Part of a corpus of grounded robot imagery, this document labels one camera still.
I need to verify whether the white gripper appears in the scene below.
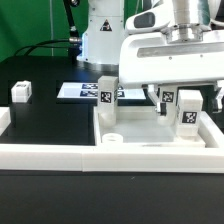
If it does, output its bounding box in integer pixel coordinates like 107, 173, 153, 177
119, 6, 224, 116

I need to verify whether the white square table top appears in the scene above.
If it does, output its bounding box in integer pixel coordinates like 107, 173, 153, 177
93, 105, 224, 149

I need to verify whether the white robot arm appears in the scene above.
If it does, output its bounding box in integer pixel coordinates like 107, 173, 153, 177
78, 0, 224, 114

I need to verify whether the white base tag plate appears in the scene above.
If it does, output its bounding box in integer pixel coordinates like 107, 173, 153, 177
57, 82, 145, 100

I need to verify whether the white U-shaped obstacle fence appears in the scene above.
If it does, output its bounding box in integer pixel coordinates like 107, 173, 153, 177
0, 106, 224, 174

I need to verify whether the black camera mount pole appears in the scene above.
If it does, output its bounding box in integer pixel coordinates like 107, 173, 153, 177
63, 0, 81, 64

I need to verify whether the black cable bundle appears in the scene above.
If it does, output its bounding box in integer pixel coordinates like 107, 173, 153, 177
13, 37, 83, 57

